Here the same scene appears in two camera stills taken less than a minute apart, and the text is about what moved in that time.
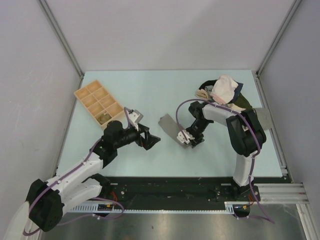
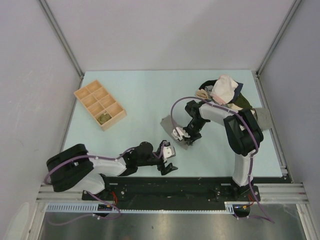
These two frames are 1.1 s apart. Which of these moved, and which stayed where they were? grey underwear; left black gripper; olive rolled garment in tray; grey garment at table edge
Moved: left black gripper
Stayed: grey underwear; grey garment at table edge; olive rolled garment in tray
